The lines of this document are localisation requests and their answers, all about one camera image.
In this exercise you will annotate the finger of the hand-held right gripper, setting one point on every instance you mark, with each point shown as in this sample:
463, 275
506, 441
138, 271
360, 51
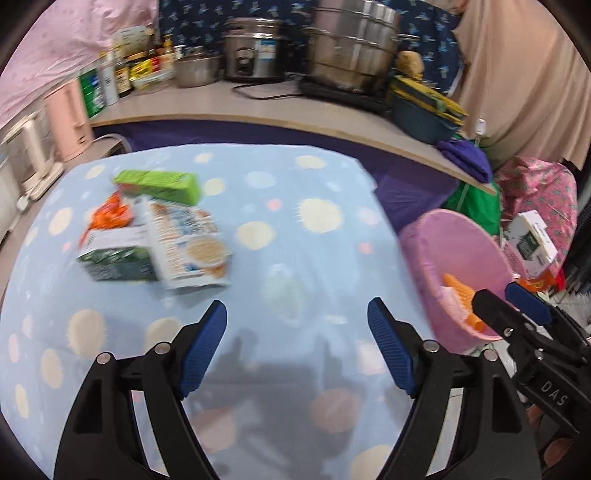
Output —
526, 300
491, 309

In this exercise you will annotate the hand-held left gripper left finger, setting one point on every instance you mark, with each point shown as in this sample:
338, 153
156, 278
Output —
203, 346

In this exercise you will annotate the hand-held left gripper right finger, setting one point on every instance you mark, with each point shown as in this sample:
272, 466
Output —
392, 350

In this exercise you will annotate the orange foam fruit net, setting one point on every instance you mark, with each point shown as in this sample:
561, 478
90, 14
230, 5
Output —
457, 286

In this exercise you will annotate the pink bin with purple liner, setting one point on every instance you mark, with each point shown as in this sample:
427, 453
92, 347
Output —
443, 249

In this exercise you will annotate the person's right hand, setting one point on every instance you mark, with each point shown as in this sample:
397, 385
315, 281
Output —
559, 448

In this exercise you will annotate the orange packet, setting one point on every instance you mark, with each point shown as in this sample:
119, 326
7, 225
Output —
542, 279

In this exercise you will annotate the pink plastic basket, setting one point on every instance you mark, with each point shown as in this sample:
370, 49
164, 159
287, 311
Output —
515, 263

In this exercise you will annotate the white box green label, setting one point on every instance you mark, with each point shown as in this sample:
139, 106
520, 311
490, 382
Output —
531, 240

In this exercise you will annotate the green bag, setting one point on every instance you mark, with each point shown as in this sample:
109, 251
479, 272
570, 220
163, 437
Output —
480, 207

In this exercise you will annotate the white blue food packet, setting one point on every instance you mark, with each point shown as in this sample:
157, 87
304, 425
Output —
184, 240

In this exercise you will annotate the pink floral cloth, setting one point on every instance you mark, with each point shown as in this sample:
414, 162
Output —
535, 184

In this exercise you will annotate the dark green small carton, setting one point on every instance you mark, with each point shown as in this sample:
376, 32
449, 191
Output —
120, 263

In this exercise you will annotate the blue dotted blanket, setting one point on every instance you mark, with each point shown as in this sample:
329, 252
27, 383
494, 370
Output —
277, 230

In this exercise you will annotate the purple cloth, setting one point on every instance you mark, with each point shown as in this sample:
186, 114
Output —
406, 184

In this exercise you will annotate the purple towel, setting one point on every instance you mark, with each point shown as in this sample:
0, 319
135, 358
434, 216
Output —
466, 159

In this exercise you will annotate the orange plastic wrapper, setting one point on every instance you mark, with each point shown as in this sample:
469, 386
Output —
111, 214

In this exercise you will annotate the light green carton box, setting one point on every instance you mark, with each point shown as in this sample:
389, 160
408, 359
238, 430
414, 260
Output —
161, 182

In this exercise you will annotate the dark blue basin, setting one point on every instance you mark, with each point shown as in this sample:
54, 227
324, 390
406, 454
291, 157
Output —
415, 120

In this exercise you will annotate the yellow green dish stack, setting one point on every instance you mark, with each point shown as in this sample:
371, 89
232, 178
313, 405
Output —
434, 99

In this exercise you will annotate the white plug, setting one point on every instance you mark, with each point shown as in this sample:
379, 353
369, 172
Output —
24, 203

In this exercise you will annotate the beige curtain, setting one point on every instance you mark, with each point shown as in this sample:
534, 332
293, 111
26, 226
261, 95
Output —
521, 69

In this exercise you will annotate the clear plastic storage box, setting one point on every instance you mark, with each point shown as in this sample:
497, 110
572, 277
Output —
7, 198

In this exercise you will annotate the wooden counter board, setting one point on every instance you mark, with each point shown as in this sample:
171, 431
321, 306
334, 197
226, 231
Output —
277, 108

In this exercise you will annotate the brown loofah sponge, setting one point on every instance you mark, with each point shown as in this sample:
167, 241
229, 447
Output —
410, 63

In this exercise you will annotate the white electric kettle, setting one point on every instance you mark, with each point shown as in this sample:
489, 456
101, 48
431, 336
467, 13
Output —
32, 147

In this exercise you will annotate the pink electric kettle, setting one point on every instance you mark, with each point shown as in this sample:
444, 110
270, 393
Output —
69, 120

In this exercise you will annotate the black induction cooktop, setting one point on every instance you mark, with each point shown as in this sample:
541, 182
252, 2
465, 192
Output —
332, 92

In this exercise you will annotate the steel bowl with lid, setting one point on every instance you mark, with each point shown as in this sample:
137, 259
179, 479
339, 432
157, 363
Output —
196, 71

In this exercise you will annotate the green white pack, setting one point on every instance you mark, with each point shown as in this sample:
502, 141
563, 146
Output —
92, 92

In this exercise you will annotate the dark sauce bottle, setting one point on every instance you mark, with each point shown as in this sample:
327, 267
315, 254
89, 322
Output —
122, 78

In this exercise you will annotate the white bottle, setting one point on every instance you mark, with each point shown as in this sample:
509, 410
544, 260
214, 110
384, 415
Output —
110, 81

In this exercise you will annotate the yellow packet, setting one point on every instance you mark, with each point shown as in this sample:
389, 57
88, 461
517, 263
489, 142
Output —
143, 69

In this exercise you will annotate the large steel steamer pot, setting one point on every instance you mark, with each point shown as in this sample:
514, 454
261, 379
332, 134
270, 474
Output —
355, 55

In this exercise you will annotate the small seasoning bottles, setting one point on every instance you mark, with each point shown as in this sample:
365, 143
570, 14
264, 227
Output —
171, 53

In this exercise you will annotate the steel rice cooker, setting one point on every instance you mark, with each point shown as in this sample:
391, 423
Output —
251, 50

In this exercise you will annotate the navy printed cloth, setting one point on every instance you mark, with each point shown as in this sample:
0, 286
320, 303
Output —
207, 14

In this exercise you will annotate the pink dotted sheet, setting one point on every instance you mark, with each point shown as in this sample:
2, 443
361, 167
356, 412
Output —
60, 46

